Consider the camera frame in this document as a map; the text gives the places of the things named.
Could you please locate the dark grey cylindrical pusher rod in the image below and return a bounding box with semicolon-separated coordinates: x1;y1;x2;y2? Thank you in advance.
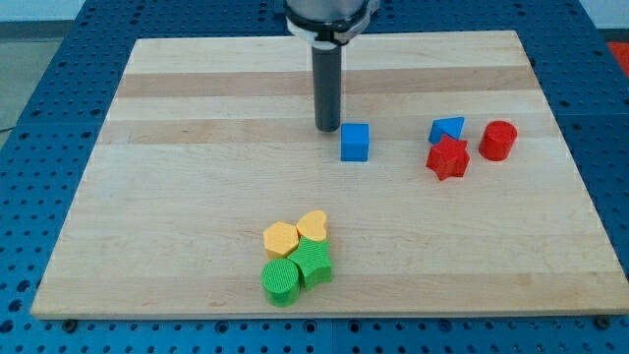
312;47;342;132

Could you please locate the blue triangle block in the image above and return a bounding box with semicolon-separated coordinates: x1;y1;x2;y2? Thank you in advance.
429;116;465;145

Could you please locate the red star block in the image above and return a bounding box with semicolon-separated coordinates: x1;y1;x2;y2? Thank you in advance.
426;135;471;181

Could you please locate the green star block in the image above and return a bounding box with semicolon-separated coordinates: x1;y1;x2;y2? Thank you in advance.
288;237;333;291

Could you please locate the blue cube block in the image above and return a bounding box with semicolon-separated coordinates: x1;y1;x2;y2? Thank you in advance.
341;123;370;162

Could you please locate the wooden board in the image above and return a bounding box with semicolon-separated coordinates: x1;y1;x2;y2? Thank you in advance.
31;30;628;320

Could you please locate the yellow heart block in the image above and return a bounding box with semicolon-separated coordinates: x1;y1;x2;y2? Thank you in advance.
296;209;328;242

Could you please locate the yellow hexagon block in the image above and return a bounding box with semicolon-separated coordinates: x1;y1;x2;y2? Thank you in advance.
263;221;300;260

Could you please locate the red cylinder block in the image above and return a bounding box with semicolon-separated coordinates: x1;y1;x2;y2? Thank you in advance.
479;120;518;161

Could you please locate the green cylinder block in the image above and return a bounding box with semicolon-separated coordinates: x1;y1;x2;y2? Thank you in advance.
260;259;301;307

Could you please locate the blue perforated metal table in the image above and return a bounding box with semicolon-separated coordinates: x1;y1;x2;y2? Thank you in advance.
1;1;628;353

